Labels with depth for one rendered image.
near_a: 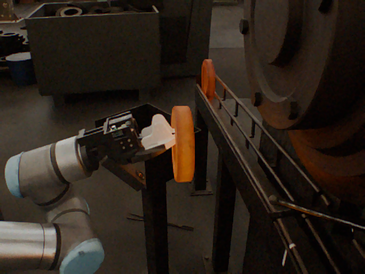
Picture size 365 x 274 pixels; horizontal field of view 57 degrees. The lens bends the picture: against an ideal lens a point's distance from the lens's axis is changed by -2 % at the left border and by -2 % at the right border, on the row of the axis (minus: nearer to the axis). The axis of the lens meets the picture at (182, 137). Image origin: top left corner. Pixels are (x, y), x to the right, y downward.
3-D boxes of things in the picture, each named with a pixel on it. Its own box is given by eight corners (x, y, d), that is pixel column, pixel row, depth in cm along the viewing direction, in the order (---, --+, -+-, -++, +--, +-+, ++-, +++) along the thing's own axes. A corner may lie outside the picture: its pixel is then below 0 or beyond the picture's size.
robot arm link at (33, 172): (29, 178, 78) (4, 148, 72) (78, 164, 78) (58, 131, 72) (21, 210, 71) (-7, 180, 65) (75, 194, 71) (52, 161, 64)
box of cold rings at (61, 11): (152, 70, 372) (149, -6, 334) (162, 100, 301) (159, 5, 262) (55, 76, 356) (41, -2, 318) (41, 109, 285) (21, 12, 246)
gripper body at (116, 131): (132, 125, 64) (73, 144, 65) (147, 162, 69) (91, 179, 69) (133, 109, 71) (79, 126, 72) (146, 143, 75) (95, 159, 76)
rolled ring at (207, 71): (208, 63, 147) (215, 63, 148) (201, 56, 164) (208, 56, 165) (207, 104, 155) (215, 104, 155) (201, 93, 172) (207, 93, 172)
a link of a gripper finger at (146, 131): (179, 111, 68) (136, 124, 69) (187, 136, 71) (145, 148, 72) (178, 105, 71) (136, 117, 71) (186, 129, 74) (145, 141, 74)
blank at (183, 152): (185, 97, 76) (170, 98, 76) (195, 120, 62) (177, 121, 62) (185, 160, 82) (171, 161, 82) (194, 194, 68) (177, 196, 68)
